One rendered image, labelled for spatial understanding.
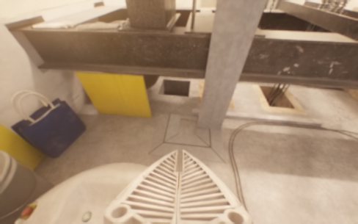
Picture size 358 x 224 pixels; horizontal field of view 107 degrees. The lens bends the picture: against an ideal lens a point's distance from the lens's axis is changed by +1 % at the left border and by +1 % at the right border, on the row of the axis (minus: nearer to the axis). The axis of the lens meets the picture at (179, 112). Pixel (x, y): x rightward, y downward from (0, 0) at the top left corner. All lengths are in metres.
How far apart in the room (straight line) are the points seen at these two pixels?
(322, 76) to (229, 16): 0.74
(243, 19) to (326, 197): 1.05
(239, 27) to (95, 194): 0.88
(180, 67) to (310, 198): 1.08
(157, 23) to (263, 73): 0.70
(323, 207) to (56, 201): 1.23
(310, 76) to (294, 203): 0.75
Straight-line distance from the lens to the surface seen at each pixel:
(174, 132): 1.06
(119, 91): 1.11
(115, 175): 0.59
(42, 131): 1.13
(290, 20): 1.85
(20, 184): 0.93
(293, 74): 1.12
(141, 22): 0.89
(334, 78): 1.27
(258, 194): 1.00
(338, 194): 1.27
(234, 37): 0.73
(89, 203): 0.66
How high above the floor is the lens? 0.87
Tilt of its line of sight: 45 degrees down
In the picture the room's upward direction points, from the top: straight up
